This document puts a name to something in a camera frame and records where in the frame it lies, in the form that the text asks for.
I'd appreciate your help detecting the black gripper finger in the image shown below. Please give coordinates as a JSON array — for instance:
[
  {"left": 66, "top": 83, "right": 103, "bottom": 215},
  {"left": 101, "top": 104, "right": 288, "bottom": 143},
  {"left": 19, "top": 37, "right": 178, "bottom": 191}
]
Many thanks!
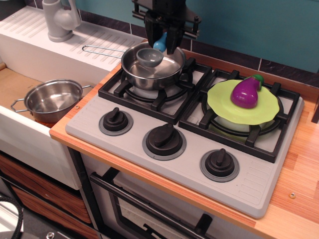
[
  {"left": 166, "top": 26, "right": 185, "bottom": 54},
  {"left": 145, "top": 14, "right": 166, "bottom": 47}
]

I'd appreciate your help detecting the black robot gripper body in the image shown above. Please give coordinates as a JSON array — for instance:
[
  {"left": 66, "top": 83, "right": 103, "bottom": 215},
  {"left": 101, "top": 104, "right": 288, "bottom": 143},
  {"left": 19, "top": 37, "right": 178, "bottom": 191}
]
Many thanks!
[{"left": 132, "top": 0, "right": 201, "bottom": 39}]

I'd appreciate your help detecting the blue grey toy spoon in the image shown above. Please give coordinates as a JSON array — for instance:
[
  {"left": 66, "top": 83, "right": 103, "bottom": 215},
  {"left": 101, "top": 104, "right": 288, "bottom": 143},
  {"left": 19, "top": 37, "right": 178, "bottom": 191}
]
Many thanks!
[{"left": 136, "top": 31, "right": 169, "bottom": 68}]

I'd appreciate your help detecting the purple toy eggplant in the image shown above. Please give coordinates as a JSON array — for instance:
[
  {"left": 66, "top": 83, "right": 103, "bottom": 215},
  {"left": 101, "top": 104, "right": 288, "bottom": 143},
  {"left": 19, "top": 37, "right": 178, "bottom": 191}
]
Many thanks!
[{"left": 230, "top": 74, "right": 264, "bottom": 109}]

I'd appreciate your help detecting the lime green plate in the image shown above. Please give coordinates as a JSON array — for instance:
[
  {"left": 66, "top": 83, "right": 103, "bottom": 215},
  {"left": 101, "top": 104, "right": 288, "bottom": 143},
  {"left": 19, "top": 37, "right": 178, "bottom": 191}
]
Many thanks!
[{"left": 207, "top": 79, "right": 280, "bottom": 125}]

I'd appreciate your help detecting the black left stove knob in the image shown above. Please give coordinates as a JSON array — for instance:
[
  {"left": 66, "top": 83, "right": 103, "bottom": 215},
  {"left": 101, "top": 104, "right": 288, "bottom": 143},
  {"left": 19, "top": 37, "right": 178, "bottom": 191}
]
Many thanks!
[{"left": 99, "top": 107, "right": 134, "bottom": 136}]

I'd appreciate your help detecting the black stove knob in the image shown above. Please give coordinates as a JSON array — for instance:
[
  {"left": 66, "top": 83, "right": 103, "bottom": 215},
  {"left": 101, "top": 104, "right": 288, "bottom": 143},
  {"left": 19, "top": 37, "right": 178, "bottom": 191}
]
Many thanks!
[
  {"left": 142, "top": 123, "right": 187, "bottom": 161},
  {"left": 200, "top": 148, "right": 240, "bottom": 183},
  {"left": 99, "top": 107, "right": 134, "bottom": 136}
]

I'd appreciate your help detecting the black middle stove knob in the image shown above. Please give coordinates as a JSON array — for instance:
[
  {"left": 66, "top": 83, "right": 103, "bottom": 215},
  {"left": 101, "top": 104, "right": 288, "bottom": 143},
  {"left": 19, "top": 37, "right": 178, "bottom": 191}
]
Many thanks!
[{"left": 142, "top": 123, "right": 187, "bottom": 161}]

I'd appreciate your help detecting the grey toy stove top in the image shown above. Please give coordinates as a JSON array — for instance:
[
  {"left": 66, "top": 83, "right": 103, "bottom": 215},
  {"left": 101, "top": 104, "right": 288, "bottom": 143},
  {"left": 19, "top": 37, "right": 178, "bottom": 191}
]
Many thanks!
[{"left": 64, "top": 56, "right": 305, "bottom": 220}]

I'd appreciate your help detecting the black right stove knob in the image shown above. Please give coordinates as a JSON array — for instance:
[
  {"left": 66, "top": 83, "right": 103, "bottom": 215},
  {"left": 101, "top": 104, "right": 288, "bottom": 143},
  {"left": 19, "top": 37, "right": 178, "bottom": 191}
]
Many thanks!
[{"left": 200, "top": 148, "right": 240, "bottom": 183}]

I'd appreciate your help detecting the black left burner grate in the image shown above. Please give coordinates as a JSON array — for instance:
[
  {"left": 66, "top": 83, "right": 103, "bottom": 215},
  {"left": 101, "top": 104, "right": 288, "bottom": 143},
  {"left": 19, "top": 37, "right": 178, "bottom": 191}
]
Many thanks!
[{"left": 98, "top": 58, "right": 213, "bottom": 124}]

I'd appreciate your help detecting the black burner grate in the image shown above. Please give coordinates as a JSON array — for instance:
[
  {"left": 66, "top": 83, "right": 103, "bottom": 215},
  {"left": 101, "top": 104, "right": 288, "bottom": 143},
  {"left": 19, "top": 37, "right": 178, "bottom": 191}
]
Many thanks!
[
  {"left": 179, "top": 70, "right": 304, "bottom": 163},
  {"left": 98, "top": 58, "right": 213, "bottom": 124}
]

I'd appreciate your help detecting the grey toy faucet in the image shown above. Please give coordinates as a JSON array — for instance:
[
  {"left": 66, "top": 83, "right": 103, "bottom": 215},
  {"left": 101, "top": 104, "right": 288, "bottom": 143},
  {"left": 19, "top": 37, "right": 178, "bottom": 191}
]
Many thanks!
[{"left": 42, "top": 0, "right": 81, "bottom": 42}]

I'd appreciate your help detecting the black right burner grate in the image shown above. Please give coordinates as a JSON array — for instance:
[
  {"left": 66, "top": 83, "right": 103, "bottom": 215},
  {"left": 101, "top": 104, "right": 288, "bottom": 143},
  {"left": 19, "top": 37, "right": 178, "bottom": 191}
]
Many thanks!
[{"left": 179, "top": 70, "right": 304, "bottom": 163}]

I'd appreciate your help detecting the white toy sink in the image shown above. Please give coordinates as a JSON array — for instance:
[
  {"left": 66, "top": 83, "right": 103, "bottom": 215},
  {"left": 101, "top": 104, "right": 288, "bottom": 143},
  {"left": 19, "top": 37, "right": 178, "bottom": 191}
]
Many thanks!
[{"left": 0, "top": 6, "right": 142, "bottom": 190}]

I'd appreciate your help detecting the wooden drawer front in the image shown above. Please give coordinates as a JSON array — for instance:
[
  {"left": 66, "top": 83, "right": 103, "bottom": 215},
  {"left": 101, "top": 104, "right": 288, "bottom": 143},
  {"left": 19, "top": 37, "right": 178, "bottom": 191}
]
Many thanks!
[{"left": 0, "top": 152, "right": 98, "bottom": 239}]

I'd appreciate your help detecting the steel saucepan with handle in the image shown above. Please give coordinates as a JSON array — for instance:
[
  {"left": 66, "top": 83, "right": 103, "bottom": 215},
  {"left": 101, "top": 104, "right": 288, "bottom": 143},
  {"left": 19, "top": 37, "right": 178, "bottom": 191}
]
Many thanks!
[{"left": 82, "top": 42, "right": 186, "bottom": 91}]

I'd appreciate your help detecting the steel two-handled pot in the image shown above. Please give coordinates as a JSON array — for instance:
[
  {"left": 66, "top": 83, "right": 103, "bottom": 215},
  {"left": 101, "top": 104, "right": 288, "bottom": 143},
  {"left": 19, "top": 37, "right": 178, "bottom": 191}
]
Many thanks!
[{"left": 10, "top": 79, "right": 91, "bottom": 123}]

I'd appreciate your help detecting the black oven door handle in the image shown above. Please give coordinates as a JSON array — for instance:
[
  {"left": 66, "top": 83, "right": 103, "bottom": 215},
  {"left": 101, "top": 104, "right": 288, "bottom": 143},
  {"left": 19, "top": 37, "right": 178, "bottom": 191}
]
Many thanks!
[{"left": 90, "top": 168, "right": 212, "bottom": 239}]

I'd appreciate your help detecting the black braided cable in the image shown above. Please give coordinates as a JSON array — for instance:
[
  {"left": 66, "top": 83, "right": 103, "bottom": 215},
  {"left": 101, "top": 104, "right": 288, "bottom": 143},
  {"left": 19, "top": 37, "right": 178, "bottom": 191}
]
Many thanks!
[{"left": 0, "top": 196, "right": 24, "bottom": 239}]

